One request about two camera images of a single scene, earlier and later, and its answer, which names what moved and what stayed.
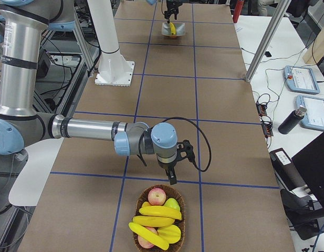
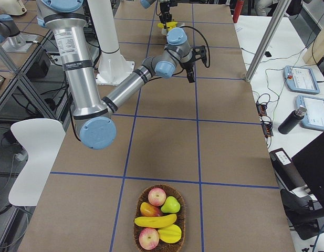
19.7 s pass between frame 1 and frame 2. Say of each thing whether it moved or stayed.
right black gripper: moved
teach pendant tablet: stayed
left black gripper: moved
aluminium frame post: stayed
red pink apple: stayed
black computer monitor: stayed
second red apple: stayed
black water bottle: stayed
